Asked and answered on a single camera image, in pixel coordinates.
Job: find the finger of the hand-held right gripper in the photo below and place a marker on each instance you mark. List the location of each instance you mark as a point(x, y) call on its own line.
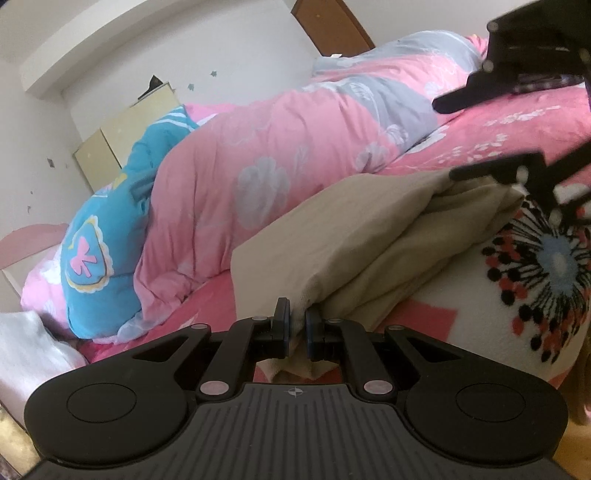
point(498, 170)
point(480, 85)

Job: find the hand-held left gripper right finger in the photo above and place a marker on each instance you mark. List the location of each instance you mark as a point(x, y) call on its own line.
point(310, 332)

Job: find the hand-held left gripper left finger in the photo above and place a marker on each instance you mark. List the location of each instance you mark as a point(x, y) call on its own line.
point(284, 323)

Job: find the beige pants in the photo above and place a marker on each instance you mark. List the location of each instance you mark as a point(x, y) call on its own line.
point(369, 230)

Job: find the pink floral bed blanket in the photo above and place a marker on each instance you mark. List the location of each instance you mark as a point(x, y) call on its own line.
point(531, 115)

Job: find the plaid folded garment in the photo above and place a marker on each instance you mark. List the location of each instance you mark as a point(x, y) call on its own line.
point(545, 84)

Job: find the brown wooden door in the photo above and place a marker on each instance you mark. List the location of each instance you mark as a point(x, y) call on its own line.
point(332, 27)

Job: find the pink grey floral quilt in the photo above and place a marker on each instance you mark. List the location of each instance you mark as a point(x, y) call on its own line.
point(231, 161)

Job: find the blue cartoon pillow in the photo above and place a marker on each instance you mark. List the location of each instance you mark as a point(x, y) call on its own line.
point(115, 277)

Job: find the pale yellow cabinet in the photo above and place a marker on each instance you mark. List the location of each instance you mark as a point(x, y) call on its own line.
point(115, 134)

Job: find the white cloth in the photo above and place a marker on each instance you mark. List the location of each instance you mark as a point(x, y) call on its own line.
point(27, 350)

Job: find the pink headboard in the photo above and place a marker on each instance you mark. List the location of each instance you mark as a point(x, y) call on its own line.
point(27, 240)

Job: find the small black item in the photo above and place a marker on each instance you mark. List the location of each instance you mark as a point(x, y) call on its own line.
point(154, 83)

